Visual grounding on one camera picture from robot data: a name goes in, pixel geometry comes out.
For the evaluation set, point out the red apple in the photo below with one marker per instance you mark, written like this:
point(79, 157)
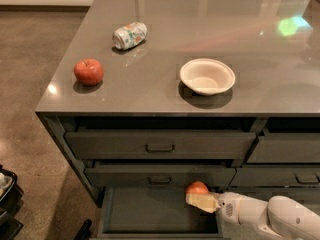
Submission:
point(88, 72)

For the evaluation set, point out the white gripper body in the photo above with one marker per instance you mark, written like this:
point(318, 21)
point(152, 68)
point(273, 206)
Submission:
point(226, 207)

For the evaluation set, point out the grey middle right drawer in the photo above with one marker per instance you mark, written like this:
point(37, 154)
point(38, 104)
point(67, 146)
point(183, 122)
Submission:
point(276, 177)

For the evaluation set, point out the grey middle left drawer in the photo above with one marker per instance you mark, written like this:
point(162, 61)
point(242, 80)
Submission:
point(171, 173)

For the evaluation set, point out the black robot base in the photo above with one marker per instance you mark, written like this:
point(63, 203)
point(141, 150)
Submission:
point(10, 203)

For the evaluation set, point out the grey top left drawer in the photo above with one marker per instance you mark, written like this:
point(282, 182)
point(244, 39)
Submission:
point(159, 144)

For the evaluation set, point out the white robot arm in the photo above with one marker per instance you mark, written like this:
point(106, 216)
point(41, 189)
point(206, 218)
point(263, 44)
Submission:
point(279, 218)

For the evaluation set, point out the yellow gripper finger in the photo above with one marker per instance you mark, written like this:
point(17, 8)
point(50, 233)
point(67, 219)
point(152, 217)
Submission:
point(205, 202)

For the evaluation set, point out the crushed soda can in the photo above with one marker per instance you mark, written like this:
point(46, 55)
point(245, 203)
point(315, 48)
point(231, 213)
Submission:
point(130, 35)

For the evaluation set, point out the grey cabinet counter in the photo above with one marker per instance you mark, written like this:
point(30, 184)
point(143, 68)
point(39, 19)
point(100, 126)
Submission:
point(272, 46)

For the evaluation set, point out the orange fruit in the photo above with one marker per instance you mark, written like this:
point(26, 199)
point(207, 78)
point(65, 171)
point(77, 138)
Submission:
point(197, 188)

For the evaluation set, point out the open grey bottom drawer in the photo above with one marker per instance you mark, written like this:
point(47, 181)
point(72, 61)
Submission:
point(154, 213)

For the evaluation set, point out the grey top right drawer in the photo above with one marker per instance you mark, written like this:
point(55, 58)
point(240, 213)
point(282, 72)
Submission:
point(286, 148)

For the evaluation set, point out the white paper bowl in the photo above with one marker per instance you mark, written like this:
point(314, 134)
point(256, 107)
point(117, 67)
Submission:
point(207, 76)

